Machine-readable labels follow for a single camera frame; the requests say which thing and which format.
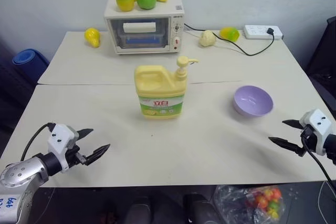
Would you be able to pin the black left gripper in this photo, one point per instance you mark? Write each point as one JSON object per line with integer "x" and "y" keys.
{"x": 74, "y": 157}

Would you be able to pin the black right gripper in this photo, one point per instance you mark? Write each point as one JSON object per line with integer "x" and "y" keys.
{"x": 307, "y": 140}

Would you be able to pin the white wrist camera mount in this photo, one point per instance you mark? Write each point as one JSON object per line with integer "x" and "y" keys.
{"x": 61, "y": 137}
{"x": 316, "y": 120}

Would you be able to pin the yellow green toy mango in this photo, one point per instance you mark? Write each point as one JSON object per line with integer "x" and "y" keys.
{"x": 229, "y": 34}

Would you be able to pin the cream toy garlic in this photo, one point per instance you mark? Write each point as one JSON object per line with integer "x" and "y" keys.
{"x": 208, "y": 38}

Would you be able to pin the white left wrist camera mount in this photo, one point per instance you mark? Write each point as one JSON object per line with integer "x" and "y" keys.
{"x": 61, "y": 137}

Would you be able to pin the purple plastic bowl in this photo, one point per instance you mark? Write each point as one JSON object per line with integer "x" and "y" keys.
{"x": 253, "y": 100}

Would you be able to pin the blue tray inside oven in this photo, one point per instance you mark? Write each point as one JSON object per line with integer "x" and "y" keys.
{"x": 143, "y": 41}

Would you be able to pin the cream toaster oven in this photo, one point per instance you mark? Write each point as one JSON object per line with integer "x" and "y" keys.
{"x": 143, "y": 16}

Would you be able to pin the clear bag of toy fruit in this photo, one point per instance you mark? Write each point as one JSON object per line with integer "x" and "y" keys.
{"x": 252, "y": 203}

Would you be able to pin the yellow detergent bottle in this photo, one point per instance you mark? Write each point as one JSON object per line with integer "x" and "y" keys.
{"x": 157, "y": 90}

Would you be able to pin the white power strip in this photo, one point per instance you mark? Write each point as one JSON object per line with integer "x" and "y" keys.
{"x": 258, "y": 32}

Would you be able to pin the blue rolled mat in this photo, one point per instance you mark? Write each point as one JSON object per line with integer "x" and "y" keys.
{"x": 29, "y": 58}

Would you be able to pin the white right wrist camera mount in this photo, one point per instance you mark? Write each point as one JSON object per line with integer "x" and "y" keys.
{"x": 316, "y": 120}

